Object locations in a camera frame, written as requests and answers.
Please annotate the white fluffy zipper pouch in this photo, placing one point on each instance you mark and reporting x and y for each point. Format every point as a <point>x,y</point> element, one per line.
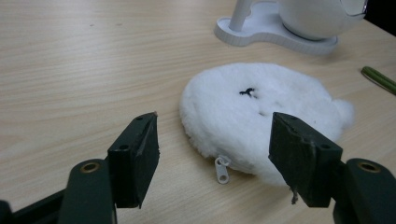
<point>236,124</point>

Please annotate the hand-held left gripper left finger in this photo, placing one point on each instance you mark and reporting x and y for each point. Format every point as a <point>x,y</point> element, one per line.
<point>132,161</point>

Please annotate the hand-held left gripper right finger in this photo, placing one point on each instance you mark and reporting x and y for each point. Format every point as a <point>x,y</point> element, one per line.
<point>299,155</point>

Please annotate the green pen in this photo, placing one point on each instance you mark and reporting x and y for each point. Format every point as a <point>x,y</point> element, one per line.
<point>379,79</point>

